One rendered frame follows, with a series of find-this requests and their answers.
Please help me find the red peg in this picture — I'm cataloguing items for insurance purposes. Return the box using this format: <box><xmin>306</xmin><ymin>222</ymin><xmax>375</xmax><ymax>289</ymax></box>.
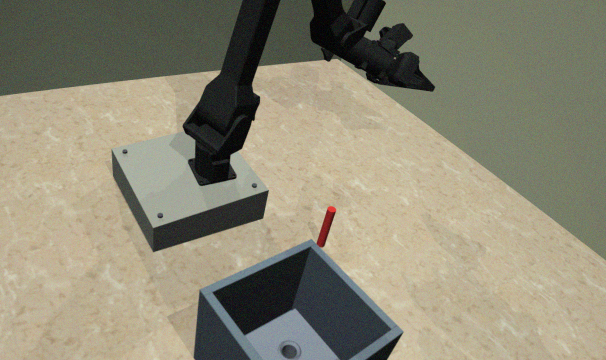
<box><xmin>316</xmin><ymin>206</ymin><xmax>336</xmax><ymax>248</ymax></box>

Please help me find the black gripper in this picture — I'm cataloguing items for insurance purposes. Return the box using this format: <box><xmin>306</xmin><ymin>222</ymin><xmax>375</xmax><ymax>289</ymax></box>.
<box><xmin>353</xmin><ymin>39</ymin><xmax>435</xmax><ymax>92</ymax></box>

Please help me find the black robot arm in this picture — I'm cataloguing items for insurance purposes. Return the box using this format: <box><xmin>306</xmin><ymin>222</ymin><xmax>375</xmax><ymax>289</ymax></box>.
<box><xmin>182</xmin><ymin>0</ymin><xmax>413</xmax><ymax>186</ymax></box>

